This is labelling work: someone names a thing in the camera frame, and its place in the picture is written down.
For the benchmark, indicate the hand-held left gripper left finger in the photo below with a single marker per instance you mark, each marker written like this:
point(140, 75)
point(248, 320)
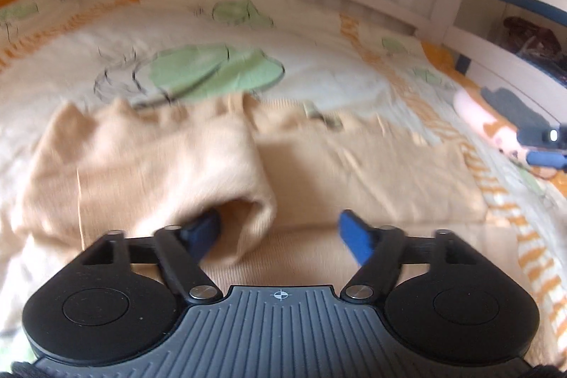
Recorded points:
point(204, 232)

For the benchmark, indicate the dark clutter on shelf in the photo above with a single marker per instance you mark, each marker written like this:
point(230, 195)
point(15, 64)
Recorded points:
point(529, 37)

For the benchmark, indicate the white shelf unit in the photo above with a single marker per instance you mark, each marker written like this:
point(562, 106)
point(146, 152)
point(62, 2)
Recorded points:
point(500, 1)

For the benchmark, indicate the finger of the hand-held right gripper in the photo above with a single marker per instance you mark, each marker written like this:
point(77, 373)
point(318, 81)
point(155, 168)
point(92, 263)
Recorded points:
point(547, 159)

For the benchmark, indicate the beige knit garment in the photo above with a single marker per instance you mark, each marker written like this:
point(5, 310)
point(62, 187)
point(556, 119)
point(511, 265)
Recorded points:
point(133, 165)

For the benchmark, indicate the printed blanket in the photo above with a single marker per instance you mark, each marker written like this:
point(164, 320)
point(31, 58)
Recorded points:
point(274, 37)

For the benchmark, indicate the pink stuffed toy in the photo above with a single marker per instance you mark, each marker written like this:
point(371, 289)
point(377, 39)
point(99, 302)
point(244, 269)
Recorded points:
point(483, 119)

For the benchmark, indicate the dark grey cloth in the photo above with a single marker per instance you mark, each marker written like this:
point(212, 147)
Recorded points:
point(509, 105)

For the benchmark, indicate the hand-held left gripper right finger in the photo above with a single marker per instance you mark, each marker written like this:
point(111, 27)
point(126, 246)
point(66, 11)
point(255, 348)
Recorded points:
point(354, 237)

